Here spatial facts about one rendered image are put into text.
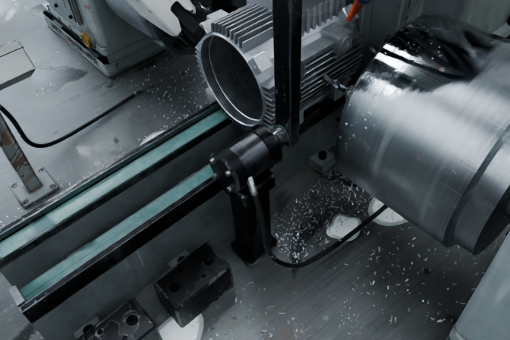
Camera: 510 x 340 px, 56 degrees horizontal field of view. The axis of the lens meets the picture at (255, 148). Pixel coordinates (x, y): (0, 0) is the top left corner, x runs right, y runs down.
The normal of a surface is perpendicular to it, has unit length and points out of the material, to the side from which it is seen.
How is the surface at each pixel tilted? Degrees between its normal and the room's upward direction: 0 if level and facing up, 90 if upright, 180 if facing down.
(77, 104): 0
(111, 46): 90
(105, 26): 90
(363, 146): 77
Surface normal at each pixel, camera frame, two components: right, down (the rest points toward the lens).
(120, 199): 0.67, 0.51
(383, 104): -0.61, -0.05
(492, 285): -0.74, 0.50
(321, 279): -0.05, -0.69
